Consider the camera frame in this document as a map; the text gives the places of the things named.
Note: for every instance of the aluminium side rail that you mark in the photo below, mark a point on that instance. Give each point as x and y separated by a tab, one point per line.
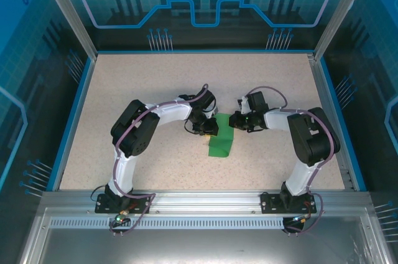
323	89

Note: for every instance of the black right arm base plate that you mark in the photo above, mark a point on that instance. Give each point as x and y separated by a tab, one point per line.
269	203

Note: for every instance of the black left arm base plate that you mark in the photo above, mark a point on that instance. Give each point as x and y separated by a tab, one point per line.
102	208

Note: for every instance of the aluminium frame post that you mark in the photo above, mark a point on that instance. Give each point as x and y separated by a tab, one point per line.
342	12
69	12

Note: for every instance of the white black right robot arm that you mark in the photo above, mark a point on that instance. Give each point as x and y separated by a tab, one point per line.
276	120

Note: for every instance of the green paper sheet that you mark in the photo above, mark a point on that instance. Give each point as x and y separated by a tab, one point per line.
222	139

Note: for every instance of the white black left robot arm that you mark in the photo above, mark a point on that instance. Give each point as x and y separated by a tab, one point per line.
122	173

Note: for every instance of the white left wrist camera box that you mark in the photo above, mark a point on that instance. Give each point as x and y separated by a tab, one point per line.
215	111

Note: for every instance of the aluminium mounting rail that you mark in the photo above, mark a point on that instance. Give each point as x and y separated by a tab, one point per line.
202	201

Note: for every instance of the steel sheet panel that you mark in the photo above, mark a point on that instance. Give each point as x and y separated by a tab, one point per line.
199	245

